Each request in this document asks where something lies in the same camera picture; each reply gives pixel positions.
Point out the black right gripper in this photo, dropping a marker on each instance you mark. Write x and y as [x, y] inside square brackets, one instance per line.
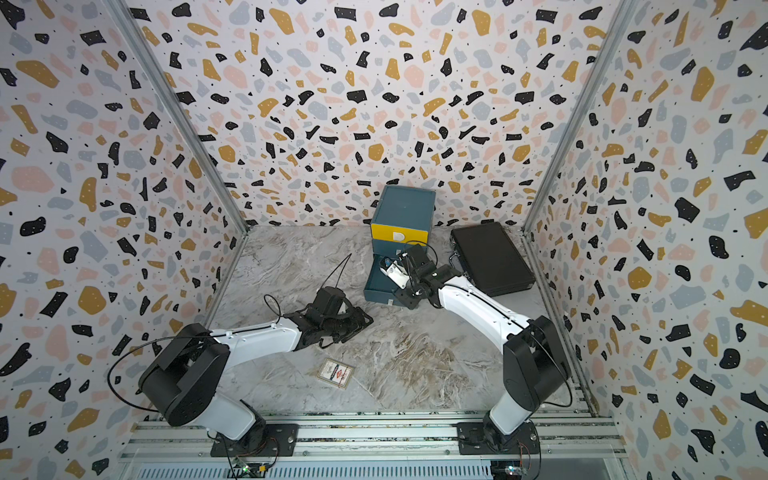
[408, 303]

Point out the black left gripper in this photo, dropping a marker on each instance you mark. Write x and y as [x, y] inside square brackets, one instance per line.
[355, 315]

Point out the teal bottom drawer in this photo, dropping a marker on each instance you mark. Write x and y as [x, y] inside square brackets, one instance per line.
[380, 289]

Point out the yellow top drawer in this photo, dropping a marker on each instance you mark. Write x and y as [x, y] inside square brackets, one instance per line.
[398, 234]

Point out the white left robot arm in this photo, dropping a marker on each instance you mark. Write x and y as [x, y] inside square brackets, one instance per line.
[183, 380]

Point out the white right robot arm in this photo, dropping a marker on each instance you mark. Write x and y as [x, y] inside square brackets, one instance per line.
[534, 362]

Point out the teal drawer cabinet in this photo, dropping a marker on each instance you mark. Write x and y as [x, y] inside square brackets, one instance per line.
[403, 206]

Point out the small packaged card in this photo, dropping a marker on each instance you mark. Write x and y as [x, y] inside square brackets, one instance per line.
[335, 373]

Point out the black ribbed briefcase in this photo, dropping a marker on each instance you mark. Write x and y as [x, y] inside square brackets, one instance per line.
[490, 259]

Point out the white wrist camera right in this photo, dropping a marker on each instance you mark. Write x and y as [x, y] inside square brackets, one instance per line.
[397, 275]

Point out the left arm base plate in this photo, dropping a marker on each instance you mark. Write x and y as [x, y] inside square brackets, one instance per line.
[262, 440]

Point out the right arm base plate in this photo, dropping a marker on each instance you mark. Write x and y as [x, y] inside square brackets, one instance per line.
[484, 438]

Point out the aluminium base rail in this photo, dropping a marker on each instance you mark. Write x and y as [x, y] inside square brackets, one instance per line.
[385, 445]

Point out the aluminium corner post right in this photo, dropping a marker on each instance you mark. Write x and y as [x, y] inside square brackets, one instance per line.
[617, 27]

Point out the aluminium corner post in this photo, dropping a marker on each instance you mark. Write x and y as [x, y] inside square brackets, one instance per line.
[121, 15]
[617, 27]

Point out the aluminium corner post left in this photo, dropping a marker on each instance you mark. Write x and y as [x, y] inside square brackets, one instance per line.
[121, 15]

